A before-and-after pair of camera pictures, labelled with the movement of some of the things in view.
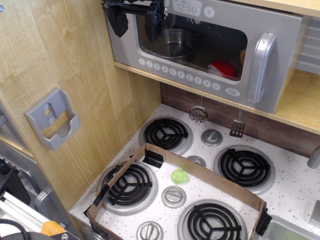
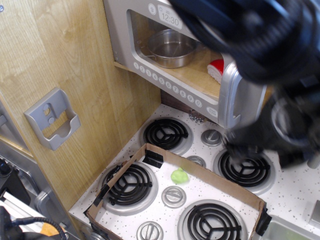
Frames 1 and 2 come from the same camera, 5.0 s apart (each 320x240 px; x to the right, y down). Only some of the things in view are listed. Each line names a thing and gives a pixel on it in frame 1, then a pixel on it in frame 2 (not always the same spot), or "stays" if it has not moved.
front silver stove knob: x=150 y=230 stays
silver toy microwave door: x=247 y=51 to x=242 y=99
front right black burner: x=211 y=221 stays
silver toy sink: x=280 y=228 stays
